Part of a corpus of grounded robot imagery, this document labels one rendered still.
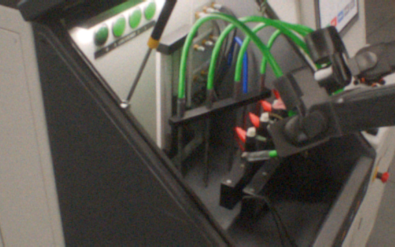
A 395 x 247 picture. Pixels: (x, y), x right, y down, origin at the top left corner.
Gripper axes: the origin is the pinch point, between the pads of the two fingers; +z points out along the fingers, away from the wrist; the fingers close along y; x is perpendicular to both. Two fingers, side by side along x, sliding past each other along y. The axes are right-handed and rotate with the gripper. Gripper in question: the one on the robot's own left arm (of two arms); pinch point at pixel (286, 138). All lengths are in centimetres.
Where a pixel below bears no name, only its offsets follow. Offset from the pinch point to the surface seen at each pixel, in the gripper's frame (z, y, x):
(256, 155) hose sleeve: 7.7, 5.2, 0.9
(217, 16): 0.1, 4.7, -29.1
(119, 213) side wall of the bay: 8.6, 36.9, 2.8
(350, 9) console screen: 67, -59, -39
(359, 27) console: 81, -67, -34
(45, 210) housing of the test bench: 25, 54, -4
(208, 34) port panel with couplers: 43, -2, -38
